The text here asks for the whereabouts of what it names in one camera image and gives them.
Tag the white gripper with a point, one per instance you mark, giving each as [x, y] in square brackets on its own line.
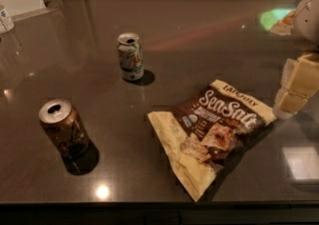
[307, 25]

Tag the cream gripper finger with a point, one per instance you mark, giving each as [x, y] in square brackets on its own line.
[288, 103]

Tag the brown sea salt chip bag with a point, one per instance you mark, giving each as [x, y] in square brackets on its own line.
[200, 135]

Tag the white green 7up can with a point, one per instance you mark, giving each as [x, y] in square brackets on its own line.
[130, 56]

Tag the brown soda can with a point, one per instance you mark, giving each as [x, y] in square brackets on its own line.
[62, 123]

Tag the white bottle at left edge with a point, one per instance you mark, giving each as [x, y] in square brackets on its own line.
[6, 22]

